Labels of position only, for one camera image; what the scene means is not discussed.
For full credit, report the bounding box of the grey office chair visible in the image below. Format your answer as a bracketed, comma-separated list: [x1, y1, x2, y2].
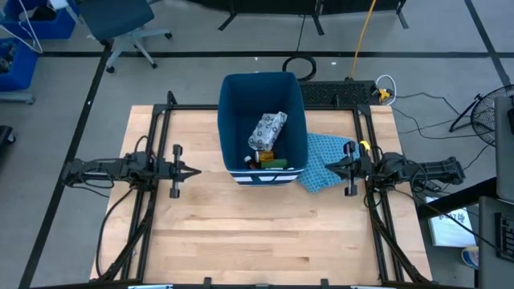
[78, 0, 173, 74]

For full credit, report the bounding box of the black equipment foot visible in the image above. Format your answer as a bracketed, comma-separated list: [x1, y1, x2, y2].
[0, 125, 16, 146]

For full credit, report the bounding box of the blue storage bin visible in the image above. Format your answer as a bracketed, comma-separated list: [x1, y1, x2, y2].
[0, 38, 39, 92]
[0, 0, 77, 40]

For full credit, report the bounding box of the navy fabric basket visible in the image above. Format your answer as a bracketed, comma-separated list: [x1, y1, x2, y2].
[217, 71, 309, 187]

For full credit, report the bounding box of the long black cable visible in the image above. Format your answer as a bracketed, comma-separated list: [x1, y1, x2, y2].
[95, 186, 136, 278]

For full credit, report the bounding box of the black coiled cable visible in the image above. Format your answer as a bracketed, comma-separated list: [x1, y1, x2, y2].
[282, 14, 317, 83]

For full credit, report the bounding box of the grey cart base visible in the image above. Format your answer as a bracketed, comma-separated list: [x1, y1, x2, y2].
[0, 91, 36, 104]

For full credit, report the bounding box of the yellow hanging cable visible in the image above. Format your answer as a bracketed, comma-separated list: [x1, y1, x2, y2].
[348, 0, 377, 80]

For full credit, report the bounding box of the green rectangular block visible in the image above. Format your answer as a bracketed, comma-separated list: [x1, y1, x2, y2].
[259, 158, 288, 169]

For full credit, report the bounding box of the teal patterned cloth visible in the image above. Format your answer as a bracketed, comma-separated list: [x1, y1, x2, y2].
[296, 132, 362, 193]

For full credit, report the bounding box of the blue white round container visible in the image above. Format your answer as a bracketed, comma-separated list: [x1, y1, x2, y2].
[460, 246, 480, 270]

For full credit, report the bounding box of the white paper sheet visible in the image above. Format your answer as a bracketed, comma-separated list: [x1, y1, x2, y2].
[424, 195, 478, 249]

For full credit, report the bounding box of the black floor fan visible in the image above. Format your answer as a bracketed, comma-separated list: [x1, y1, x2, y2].
[448, 83, 514, 148]

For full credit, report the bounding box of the black power strip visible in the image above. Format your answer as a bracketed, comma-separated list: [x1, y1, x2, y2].
[417, 180, 443, 194]

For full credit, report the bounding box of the black device at table edge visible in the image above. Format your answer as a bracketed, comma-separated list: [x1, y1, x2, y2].
[90, 90, 433, 289]

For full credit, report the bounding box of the white cable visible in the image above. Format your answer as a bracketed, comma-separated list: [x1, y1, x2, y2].
[375, 74, 398, 108]

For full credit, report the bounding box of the black perforated plate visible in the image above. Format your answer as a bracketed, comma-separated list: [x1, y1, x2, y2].
[299, 79, 378, 108]

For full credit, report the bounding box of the grey cabinet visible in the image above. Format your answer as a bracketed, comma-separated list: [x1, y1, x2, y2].
[494, 95, 514, 204]

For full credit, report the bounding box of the white printed pouch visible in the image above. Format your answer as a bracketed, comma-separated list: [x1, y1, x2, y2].
[247, 111, 288, 153]

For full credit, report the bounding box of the black floor cable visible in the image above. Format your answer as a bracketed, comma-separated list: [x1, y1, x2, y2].
[395, 91, 461, 116]

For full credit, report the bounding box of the white wire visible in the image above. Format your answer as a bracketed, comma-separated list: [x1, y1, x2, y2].
[0, 0, 44, 55]

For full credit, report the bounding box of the black desk beam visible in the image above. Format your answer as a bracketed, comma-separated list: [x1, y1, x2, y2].
[415, 176, 499, 221]

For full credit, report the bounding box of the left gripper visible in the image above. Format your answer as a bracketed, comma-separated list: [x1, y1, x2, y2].
[158, 143, 202, 200]

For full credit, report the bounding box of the black stand frame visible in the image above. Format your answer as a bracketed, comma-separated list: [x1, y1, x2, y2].
[188, 0, 410, 37]

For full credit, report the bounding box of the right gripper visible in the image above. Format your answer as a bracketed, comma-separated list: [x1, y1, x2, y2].
[324, 140, 378, 197]

